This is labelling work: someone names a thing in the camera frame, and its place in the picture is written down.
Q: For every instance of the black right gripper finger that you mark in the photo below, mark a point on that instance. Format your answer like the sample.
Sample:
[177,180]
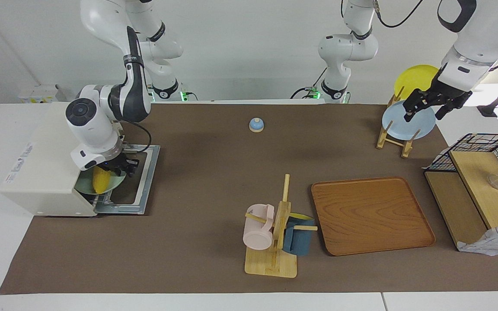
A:
[116,172]
[131,171]

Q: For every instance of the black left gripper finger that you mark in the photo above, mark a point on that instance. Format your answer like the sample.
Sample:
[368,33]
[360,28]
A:
[445,110]
[413,111]

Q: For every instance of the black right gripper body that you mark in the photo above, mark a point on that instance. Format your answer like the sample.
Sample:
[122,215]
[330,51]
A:
[117,160]

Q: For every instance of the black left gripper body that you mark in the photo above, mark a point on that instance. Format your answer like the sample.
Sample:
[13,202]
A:
[441,88]

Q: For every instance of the yellow banana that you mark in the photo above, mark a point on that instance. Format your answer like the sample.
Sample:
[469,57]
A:
[101,181]

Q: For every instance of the mint green plate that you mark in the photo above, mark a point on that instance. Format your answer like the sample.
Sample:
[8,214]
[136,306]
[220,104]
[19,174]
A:
[84,183]

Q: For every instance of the white toaster oven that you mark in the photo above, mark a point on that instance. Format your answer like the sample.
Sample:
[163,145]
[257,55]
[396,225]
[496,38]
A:
[46,172]

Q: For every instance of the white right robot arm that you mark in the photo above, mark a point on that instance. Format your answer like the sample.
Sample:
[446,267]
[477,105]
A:
[97,121]

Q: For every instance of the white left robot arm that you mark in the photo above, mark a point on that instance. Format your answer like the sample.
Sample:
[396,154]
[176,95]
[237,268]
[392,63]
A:
[482,39]

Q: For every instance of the light blue plate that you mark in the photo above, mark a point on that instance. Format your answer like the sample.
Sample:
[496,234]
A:
[409,127]

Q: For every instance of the yellow plate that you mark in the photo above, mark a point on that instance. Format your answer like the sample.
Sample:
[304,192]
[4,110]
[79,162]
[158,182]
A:
[417,77]

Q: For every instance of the wooden dish rack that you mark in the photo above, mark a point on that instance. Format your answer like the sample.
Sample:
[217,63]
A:
[387,138]

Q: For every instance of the brown table mat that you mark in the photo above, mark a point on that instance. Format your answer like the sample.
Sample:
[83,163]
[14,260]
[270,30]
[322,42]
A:
[214,181]

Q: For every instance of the clear glass cup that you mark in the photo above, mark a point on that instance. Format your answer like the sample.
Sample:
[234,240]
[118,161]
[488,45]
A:
[497,182]

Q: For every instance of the wooden shelf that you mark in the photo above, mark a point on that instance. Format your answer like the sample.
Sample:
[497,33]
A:
[474,198]

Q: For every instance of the white small box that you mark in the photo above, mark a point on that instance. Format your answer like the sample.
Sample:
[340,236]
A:
[39,94]

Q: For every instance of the wooden serving tray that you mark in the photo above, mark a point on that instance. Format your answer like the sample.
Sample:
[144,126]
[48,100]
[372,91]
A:
[370,216]

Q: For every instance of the blue call bell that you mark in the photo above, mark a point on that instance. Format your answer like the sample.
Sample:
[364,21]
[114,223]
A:
[256,124]

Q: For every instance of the pink mug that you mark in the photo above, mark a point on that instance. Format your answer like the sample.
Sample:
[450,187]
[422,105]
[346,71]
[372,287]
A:
[256,237]

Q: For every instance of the wooden mug tree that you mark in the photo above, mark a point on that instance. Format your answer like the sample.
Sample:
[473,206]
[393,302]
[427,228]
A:
[270,263]

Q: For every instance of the dark blue mug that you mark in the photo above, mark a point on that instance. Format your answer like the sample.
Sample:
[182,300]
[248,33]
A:
[298,242]

